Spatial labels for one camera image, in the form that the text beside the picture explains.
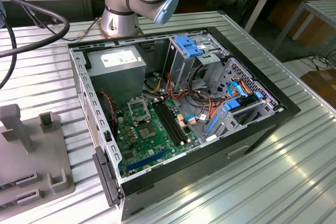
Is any hard disk in blue carrier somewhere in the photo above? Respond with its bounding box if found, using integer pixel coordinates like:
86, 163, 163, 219
223, 91, 264, 112

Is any grey metal drive cage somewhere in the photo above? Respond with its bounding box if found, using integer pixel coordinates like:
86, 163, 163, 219
167, 34, 230, 93

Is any grey power supply unit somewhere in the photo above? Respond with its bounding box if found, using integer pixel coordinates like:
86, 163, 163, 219
85, 45, 147, 109

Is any multi-coloured power wire bundle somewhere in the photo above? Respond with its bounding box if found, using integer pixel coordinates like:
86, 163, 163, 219
143, 70, 218, 127

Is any blue data wire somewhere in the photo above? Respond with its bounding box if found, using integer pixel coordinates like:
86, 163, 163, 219
227, 80, 249, 98

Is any brown cardboard box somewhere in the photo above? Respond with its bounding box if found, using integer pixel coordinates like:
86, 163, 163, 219
300, 68, 336, 105

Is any black RAM slot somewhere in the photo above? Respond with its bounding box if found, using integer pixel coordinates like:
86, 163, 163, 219
153, 103, 181, 146
164, 100, 190, 142
156, 102, 184, 145
161, 101, 187, 143

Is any black camera cable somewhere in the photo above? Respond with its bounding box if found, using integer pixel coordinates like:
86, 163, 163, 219
0, 0, 71, 88

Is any metal socket cover frame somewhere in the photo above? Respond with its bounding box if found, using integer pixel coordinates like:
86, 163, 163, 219
127, 98, 153, 126

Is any black open PC case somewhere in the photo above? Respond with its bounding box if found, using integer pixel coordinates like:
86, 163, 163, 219
67, 26, 302, 221

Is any metal wire locking lever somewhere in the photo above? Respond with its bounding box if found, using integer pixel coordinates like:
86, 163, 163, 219
145, 97, 156, 124

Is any green motherboard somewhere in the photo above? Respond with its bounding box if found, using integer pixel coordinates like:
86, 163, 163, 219
114, 95, 203, 180

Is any CPU socket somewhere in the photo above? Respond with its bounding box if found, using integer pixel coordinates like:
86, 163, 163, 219
138, 121, 158, 141

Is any blue plastic latch strip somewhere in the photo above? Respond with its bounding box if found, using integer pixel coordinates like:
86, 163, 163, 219
204, 115, 220, 136

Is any twisted coloured fan wire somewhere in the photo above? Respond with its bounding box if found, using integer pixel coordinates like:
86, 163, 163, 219
99, 90, 118, 141

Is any metal slat side table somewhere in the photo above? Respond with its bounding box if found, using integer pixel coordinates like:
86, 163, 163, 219
271, 0, 336, 55

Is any blue plastic disk carrier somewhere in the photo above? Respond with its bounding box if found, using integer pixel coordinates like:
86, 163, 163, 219
175, 35, 207, 58

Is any grey parts rack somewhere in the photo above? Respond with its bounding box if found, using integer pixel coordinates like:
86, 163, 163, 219
0, 104, 77, 221

